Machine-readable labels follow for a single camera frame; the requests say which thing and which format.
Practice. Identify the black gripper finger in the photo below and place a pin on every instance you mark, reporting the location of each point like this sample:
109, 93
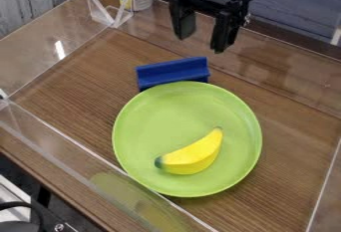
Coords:
225, 31
183, 18

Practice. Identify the blue foam block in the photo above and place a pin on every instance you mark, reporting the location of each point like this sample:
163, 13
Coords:
187, 69

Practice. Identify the green round plate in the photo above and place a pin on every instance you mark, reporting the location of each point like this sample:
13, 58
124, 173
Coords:
169, 117

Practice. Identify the clear acrylic enclosure wall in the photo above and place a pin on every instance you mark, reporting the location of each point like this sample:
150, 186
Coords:
69, 76

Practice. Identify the clear acrylic corner bracket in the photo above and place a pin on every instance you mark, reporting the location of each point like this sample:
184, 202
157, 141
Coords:
110, 15

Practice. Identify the yellow toy banana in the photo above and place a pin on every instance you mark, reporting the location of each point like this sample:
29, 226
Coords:
195, 157

